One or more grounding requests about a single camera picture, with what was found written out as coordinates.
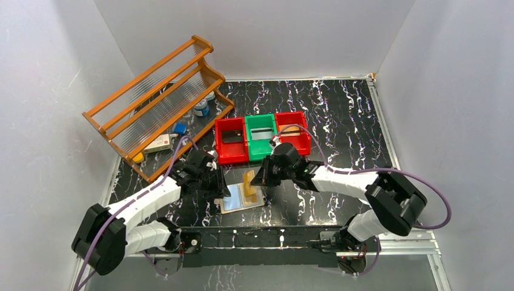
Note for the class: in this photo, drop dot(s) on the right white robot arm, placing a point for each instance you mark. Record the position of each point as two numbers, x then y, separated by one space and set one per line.
395 203

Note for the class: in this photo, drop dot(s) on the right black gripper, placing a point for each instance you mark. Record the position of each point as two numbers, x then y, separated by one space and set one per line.
263 176

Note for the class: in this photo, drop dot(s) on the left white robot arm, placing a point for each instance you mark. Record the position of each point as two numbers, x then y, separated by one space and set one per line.
109 234

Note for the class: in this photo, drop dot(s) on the green plastic bin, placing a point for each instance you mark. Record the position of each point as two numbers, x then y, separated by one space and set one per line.
259 149

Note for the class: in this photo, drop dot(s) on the silver card in bin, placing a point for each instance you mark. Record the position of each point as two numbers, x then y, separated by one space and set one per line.
261 133

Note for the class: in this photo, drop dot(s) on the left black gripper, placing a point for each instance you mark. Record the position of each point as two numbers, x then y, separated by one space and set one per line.
214 181

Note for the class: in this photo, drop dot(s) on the beige leather card holder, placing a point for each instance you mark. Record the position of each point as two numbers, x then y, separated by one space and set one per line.
240 198

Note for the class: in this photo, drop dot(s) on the red plastic bin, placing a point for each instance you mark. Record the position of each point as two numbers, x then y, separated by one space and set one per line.
236 153
301 143

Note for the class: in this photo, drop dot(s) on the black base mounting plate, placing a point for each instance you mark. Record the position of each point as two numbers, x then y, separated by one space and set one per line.
266 246

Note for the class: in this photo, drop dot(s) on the left red plastic bin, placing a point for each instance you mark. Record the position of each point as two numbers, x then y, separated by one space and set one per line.
236 153

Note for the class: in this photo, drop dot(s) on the small white red box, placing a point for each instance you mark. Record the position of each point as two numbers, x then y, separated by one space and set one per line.
161 143

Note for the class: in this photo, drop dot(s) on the orange wooden shelf rack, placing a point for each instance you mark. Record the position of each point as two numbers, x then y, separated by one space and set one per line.
148 106

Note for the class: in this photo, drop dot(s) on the small yellow object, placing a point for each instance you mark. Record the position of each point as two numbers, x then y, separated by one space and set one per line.
139 158

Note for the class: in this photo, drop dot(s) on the black card in bin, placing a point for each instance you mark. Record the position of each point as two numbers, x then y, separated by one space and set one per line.
232 136

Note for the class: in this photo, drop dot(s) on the gold card in bin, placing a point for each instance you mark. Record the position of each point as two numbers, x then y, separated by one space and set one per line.
288 130

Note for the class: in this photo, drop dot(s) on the blue white round jar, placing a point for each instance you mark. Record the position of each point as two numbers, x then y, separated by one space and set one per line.
201 109

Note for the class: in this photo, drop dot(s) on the small blue cube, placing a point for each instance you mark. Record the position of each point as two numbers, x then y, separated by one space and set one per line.
179 129

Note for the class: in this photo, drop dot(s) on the right red plastic bin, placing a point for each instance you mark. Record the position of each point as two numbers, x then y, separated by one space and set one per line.
301 143

